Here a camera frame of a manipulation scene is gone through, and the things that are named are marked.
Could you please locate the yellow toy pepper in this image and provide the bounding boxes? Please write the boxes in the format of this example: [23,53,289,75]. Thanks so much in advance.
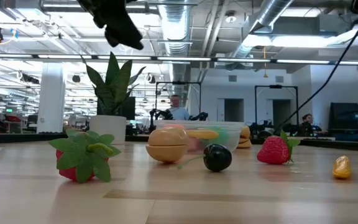
[332,155,352,180]

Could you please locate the tan toy potato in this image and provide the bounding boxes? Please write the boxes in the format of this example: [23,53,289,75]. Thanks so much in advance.
[145,127,190,164]

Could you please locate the red toy strawberry large leaves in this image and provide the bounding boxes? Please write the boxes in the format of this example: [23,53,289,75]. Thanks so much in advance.
[48,129,122,184]

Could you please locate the small red toy fruit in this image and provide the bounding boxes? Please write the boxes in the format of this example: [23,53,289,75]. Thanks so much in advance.
[188,138,203,152]

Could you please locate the green toy corn cob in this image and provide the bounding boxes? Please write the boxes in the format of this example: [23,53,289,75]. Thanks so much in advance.
[208,126,231,147]

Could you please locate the black toy cherry green stem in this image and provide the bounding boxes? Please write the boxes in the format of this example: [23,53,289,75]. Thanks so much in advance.
[177,143,233,172]

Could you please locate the clear plastic tupperware container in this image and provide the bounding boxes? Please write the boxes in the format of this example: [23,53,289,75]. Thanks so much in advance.
[154,120,245,153]

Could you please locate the dark equipment cabinet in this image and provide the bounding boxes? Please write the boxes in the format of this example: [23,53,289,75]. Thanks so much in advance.
[328,101,358,142]

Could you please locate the snake plant in white pot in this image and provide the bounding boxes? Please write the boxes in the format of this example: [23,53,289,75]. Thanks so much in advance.
[81,51,147,146]

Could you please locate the person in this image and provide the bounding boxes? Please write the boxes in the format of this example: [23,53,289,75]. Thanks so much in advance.
[301,113,329,136]
[166,95,191,121]

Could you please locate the black background monitor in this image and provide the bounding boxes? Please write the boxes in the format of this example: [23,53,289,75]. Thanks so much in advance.
[96,96,136,121]

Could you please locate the white building column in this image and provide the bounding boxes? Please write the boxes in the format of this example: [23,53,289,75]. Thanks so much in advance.
[37,63,67,134]

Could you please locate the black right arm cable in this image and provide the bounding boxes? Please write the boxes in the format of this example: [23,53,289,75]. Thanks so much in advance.
[273,18,358,133]

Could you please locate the silver ceiling air duct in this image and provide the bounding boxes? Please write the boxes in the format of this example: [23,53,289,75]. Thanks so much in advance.
[228,0,295,68]
[158,0,194,103]

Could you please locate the black background frame stand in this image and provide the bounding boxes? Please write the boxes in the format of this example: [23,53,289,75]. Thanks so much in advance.
[155,81,202,121]
[254,85,299,128]

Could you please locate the black aluminium table frame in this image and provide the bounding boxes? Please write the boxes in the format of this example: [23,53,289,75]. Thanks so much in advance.
[0,131,358,153]

